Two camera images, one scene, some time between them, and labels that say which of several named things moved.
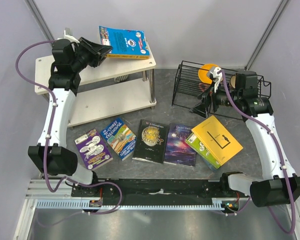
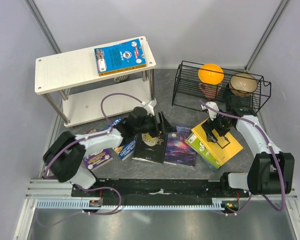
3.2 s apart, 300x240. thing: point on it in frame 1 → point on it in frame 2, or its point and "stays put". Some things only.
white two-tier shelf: x=118 y=85 stays put
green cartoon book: x=193 y=142 stays put
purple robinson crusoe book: x=177 y=151 stays put
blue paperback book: x=130 y=43 → x=120 y=57
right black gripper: x=202 y=108 → x=209 y=126
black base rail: x=99 y=190 stays put
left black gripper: x=101 y=50 → x=166 y=127
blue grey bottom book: x=211 y=166 stays put
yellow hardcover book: x=218 y=141 stays put
